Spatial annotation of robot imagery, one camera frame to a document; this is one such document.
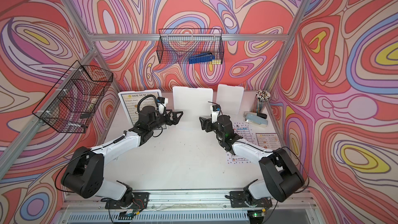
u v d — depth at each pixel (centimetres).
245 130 98
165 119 75
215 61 84
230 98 98
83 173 43
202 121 79
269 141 93
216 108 73
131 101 84
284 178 43
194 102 89
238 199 73
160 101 73
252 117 101
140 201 73
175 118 76
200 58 90
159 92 82
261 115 102
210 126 77
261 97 93
